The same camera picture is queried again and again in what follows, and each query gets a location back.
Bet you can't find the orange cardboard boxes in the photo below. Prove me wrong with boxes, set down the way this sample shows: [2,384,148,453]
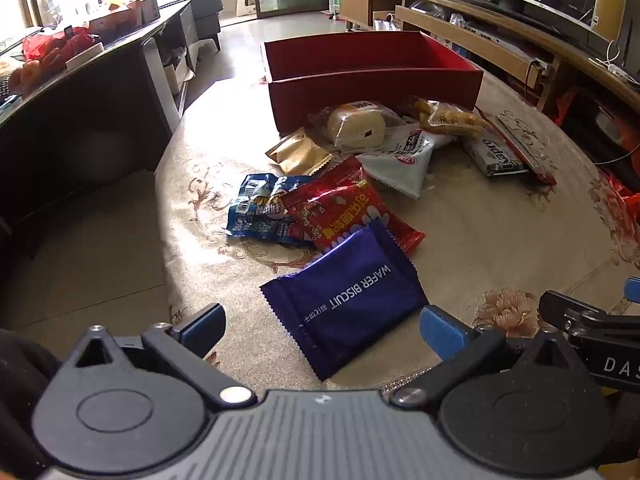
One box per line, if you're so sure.
[90,0,161,36]

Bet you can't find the black appliance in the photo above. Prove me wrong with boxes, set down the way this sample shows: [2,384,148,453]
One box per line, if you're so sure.
[565,90,640,161]

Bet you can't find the clear fried snack packet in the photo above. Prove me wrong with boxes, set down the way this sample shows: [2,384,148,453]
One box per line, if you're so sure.
[397,95,493,138]

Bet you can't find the beige floral tablecloth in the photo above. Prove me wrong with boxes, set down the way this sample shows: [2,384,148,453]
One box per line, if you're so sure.
[155,72,640,396]

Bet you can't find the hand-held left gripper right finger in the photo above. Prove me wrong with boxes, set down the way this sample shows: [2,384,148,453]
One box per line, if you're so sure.
[391,305,588,409]

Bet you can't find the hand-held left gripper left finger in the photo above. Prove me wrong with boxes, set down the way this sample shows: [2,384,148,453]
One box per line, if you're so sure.
[59,303,253,409]

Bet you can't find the red cardboard box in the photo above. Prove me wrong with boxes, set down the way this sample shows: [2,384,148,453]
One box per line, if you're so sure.
[261,31,485,133]

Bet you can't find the red and silver snack packet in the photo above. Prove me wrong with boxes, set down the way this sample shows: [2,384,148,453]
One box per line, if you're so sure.
[280,156,427,256]

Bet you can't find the white round box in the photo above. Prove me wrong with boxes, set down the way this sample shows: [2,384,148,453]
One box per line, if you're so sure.
[65,42,105,70]

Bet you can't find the wooden television cabinet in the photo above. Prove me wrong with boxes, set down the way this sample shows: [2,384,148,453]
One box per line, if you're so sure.
[339,0,640,126]

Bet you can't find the grey sofa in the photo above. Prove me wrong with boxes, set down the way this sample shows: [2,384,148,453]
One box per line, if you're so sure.
[160,0,224,53]

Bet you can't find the pile of orange fruit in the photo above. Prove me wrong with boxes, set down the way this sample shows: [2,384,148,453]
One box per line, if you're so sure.
[7,60,46,93]

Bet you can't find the blue snack packet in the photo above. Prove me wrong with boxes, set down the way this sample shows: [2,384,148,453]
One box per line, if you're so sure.
[226,172,317,248]

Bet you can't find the wafer packet with bold lettering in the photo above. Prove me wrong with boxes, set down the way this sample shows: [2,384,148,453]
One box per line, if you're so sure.
[461,127,531,178]

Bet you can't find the purple wafer biscuit packet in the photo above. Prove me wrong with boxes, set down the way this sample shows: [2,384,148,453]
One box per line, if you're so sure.
[260,221,431,382]

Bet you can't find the gold snack packet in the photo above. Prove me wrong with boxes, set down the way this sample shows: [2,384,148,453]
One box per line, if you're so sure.
[265,127,335,176]

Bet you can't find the orange plastic bag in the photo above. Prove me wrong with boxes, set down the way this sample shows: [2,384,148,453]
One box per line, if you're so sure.
[555,87,581,126]

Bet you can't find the white power strip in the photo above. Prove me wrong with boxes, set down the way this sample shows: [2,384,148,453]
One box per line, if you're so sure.
[595,57,640,81]

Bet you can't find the long dark red packet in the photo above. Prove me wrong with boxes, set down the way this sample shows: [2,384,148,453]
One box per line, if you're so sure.
[492,112,558,185]

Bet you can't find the clear bread packet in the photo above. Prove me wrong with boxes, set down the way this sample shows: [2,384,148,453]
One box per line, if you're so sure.
[307,100,408,153]

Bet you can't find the black television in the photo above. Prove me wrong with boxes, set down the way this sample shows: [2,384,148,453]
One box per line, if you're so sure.
[430,0,640,56]

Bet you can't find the white packet with red logo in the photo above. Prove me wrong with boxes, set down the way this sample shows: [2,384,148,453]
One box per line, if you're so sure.
[356,127,453,200]

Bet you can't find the white shopping bag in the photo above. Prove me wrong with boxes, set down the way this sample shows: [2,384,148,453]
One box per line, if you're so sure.
[372,10,401,33]

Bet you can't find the crumpled red plastic bag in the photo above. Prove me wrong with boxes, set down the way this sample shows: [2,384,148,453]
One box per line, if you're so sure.
[597,167,640,211]

